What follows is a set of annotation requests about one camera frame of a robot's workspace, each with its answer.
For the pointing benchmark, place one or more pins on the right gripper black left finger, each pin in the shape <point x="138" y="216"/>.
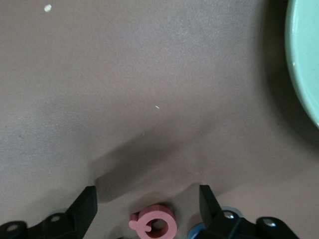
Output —
<point x="74" y="219"/>

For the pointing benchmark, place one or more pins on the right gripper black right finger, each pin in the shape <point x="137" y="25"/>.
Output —
<point x="211" y="211"/>

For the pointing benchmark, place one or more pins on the blue letter G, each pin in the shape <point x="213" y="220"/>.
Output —
<point x="194" y="231"/>

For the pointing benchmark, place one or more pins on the pink letter Q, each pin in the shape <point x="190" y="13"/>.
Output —
<point x="169" y="221"/>

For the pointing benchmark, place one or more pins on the brown table mat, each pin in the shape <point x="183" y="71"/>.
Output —
<point x="149" y="74"/>

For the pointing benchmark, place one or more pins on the green plate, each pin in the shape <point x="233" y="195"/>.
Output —
<point x="306" y="49"/>

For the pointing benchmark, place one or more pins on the small white crumb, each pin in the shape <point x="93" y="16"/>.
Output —
<point x="47" y="8"/>

